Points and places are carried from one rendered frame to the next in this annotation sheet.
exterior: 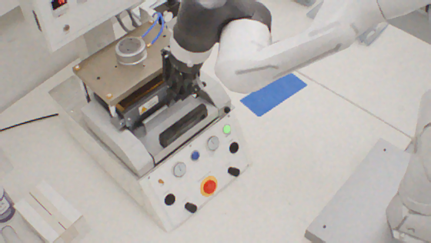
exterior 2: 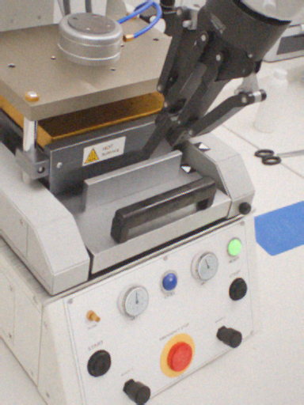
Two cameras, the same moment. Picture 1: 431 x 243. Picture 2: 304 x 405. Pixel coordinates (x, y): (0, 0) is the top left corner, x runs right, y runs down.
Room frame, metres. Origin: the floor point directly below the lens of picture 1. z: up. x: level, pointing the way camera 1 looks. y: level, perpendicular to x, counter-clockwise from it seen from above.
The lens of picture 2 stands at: (0.19, 0.14, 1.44)
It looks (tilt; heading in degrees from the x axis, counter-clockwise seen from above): 37 degrees down; 356
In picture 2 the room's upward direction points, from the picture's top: 11 degrees clockwise
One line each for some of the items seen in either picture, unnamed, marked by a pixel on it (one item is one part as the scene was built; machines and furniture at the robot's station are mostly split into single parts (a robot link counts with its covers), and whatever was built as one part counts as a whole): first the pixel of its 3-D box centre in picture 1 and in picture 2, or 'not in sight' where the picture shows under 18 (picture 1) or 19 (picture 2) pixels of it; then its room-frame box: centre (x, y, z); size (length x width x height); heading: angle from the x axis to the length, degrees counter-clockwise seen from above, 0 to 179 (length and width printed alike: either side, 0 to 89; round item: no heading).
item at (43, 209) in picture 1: (51, 218); not in sight; (0.63, 0.47, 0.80); 0.19 x 0.13 x 0.09; 45
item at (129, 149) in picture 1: (115, 137); (15, 203); (0.78, 0.26, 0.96); 0.25 x 0.05 x 0.07; 42
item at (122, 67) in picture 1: (131, 54); (86, 57); (0.96, 0.21, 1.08); 0.31 x 0.24 x 0.13; 132
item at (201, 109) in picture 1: (183, 124); (166, 207); (0.78, 0.08, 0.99); 0.15 x 0.02 x 0.04; 132
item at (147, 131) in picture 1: (150, 102); (99, 161); (0.88, 0.17, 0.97); 0.30 x 0.22 x 0.08; 42
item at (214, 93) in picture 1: (195, 82); (188, 151); (0.96, 0.05, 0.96); 0.26 x 0.05 x 0.07; 42
